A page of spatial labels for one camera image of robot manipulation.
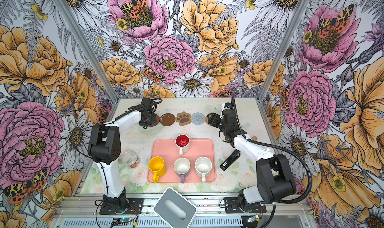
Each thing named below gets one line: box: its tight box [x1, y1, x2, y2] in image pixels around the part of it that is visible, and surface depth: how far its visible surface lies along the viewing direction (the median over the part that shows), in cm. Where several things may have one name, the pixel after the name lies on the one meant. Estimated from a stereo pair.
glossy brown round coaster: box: [160, 113, 176, 127], surface depth 111 cm
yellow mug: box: [148, 156, 166, 183], surface depth 82 cm
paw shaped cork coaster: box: [175, 111, 192, 126], surface depth 111 cm
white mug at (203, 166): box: [194, 156, 213, 183], surface depth 82 cm
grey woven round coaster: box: [191, 112, 205, 125], surface depth 111 cm
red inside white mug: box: [175, 134, 190, 156], surface depth 91 cm
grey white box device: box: [153, 187, 197, 228], surface depth 71 cm
